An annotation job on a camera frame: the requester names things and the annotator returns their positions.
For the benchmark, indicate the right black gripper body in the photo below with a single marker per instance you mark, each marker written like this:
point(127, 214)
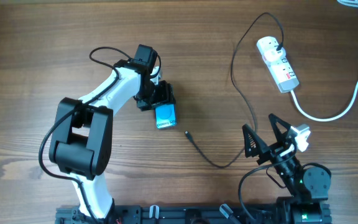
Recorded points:
point(274, 152)

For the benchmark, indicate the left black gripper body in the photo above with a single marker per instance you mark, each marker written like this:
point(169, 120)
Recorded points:
point(156, 94)

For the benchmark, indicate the turquoise screen Galaxy smartphone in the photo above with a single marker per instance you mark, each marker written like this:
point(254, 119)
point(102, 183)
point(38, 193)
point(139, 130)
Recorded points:
point(165, 116)

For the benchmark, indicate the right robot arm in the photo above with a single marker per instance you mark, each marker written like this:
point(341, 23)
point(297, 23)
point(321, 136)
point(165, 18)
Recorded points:
point(308, 184)

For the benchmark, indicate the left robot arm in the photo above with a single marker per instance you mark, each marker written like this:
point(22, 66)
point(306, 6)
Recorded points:
point(81, 137)

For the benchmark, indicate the white USB charger plug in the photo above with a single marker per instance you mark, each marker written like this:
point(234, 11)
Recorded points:
point(272, 55)

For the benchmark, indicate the white power strip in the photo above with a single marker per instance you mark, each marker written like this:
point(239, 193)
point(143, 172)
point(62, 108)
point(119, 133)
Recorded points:
point(281, 71)

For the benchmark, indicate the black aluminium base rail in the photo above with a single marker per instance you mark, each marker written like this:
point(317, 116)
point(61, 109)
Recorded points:
point(194, 214)

